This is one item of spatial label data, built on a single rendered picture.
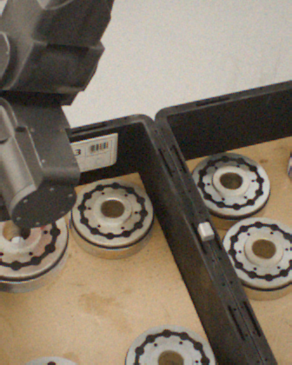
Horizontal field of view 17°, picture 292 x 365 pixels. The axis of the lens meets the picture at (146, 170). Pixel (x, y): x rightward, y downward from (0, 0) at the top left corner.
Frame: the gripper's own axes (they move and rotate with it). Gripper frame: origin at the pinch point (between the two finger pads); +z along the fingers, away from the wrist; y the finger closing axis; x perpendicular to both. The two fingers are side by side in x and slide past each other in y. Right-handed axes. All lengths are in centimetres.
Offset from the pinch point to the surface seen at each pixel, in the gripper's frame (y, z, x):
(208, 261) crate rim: 20.7, 11.4, -3.4
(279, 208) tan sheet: 35.7, 21.9, 6.9
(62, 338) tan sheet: 3.7, 21.3, -3.1
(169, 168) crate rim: 21.0, 12.2, 10.5
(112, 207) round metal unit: 14.6, 20.1, 12.0
